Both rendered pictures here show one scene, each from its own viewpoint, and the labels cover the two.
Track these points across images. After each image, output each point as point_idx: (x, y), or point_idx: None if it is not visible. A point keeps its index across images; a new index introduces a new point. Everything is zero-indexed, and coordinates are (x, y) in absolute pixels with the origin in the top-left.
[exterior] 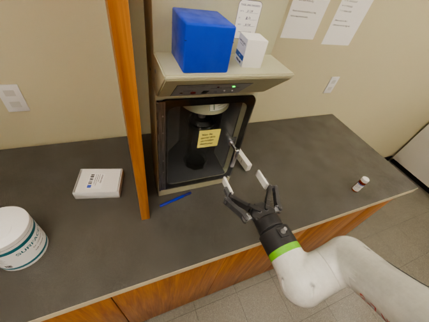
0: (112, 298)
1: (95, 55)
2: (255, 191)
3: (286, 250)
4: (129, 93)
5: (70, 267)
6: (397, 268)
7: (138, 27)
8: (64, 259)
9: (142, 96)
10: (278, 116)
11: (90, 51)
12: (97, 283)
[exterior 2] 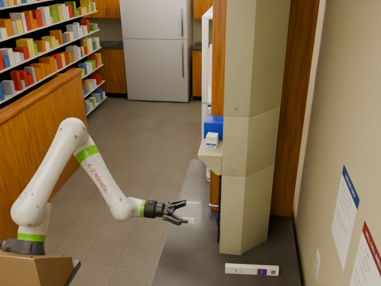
0: None
1: (302, 152)
2: (200, 265)
3: (143, 200)
4: None
5: (199, 186)
6: (110, 186)
7: (308, 149)
8: (203, 185)
9: (301, 195)
10: None
11: (302, 149)
12: (186, 192)
